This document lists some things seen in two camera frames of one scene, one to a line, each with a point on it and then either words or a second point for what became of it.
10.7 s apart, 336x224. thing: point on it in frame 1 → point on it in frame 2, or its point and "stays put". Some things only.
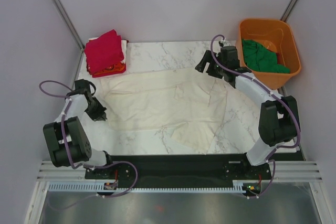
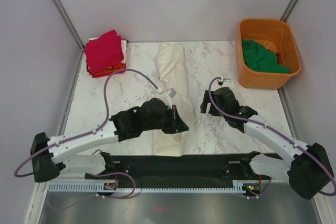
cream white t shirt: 188,102 → 170,72
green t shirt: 260,58 stays put
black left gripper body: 93,109 → 167,123
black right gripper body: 213,69 → 205,102
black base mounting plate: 180,170 stays put
